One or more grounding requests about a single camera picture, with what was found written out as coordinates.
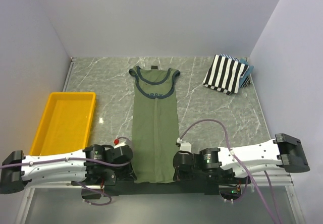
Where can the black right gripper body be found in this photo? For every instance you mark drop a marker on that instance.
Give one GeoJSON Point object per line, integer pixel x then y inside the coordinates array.
{"type": "Point", "coordinates": [192, 170]}

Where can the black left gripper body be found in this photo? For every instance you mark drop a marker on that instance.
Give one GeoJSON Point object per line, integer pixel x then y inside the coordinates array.
{"type": "Point", "coordinates": [128, 161]}

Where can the olive green tank top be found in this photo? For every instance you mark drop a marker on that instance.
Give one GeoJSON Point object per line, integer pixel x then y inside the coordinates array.
{"type": "Point", "coordinates": [155, 127]}

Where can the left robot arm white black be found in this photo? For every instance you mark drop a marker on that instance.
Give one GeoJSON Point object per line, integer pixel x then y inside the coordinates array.
{"type": "Point", "coordinates": [94, 165]}

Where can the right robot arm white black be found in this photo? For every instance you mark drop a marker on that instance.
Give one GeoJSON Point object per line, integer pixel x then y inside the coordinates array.
{"type": "Point", "coordinates": [224, 165]}

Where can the black base crossbar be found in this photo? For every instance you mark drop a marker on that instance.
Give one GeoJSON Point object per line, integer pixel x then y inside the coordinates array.
{"type": "Point", "coordinates": [205, 184]}

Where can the yellow plastic tray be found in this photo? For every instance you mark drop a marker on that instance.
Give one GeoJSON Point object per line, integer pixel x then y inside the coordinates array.
{"type": "Point", "coordinates": [65, 124]}

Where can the black white striped folded top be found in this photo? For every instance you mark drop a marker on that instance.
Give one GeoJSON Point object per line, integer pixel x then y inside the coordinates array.
{"type": "Point", "coordinates": [224, 75]}

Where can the blue striped folded garment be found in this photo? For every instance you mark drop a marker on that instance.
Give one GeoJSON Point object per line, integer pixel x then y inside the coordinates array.
{"type": "Point", "coordinates": [242, 83]}

